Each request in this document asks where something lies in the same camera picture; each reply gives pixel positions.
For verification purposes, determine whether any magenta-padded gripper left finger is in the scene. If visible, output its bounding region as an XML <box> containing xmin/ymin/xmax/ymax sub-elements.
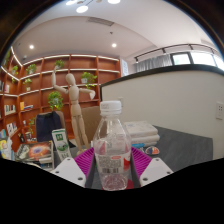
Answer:
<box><xmin>50</xmin><ymin>147</ymin><xmax>97</xmax><ymax>189</ymax></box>

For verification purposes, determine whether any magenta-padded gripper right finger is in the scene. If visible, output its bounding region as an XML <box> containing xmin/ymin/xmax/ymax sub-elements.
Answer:
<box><xmin>130</xmin><ymin>146</ymin><xmax>175</xmax><ymax>188</ymax></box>

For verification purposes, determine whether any clear plastic water bottle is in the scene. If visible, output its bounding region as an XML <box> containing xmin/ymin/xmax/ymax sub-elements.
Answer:
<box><xmin>92</xmin><ymin>100</ymin><xmax>133</xmax><ymax>191</ymax></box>

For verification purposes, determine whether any small colourful round toy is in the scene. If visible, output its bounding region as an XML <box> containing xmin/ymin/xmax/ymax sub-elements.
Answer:
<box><xmin>145</xmin><ymin>145</ymin><xmax>161</xmax><ymax>156</ymax></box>

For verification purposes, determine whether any green and white drink carton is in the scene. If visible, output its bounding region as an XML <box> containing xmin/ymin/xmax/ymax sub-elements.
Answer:
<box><xmin>51</xmin><ymin>128</ymin><xmax>73</xmax><ymax>163</ymax></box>

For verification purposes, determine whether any nebula cover book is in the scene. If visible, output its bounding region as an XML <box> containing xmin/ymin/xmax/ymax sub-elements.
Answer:
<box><xmin>15</xmin><ymin>140</ymin><xmax>55</xmax><ymax>164</ymax></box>

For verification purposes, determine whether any dark blue chair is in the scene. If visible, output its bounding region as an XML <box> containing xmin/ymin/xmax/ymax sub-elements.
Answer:
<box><xmin>35</xmin><ymin>111</ymin><xmax>63</xmax><ymax>143</ymax></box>

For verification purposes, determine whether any tan chair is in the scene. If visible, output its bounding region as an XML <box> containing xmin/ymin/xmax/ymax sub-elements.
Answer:
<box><xmin>81</xmin><ymin>105</ymin><xmax>103</xmax><ymax>145</ymax></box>

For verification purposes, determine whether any wooden artist mannequin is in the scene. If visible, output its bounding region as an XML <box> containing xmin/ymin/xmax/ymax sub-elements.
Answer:
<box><xmin>50</xmin><ymin>71</ymin><xmax>97</xmax><ymax>157</ymax></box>

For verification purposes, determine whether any wooden shelf unit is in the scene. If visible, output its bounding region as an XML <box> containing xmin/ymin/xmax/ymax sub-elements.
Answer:
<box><xmin>0</xmin><ymin>46</ymin><xmax>122</xmax><ymax>162</ymax></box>

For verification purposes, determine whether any grey curtain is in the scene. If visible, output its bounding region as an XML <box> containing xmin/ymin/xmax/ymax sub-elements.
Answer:
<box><xmin>134</xmin><ymin>54</ymin><xmax>173</xmax><ymax>73</ymax></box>

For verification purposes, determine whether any window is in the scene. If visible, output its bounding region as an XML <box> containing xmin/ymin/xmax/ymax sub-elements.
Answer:
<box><xmin>171</xmin><ymin>51</ymin><xmax>224</xmax><ymax>71</ymax></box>

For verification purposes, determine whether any ceiling air vent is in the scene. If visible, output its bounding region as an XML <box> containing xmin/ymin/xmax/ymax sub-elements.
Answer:
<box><xmin>86</xmin><ymin>16</ymin><xmax>115</xmax><ymax>27</ymax></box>

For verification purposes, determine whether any ceiling lamp with round lights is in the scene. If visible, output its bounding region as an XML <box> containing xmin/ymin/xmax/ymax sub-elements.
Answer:
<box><xmin>64</xmin><ymin>0</ymin><xmax>122</xmax><ymax>15</ymax></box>

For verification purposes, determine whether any white wall notice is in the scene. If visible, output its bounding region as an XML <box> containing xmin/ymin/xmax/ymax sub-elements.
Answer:
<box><xmin>121</xmin><ymin>59</ymin><xmax>130</xmax><ymax>77</ymax></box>

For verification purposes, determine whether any black curtain rail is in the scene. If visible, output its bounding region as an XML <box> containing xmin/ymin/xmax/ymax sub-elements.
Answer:
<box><xmin>132</xmin><ymin>42</ymin><xmax>218</xmax><ymax>63</ymax></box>

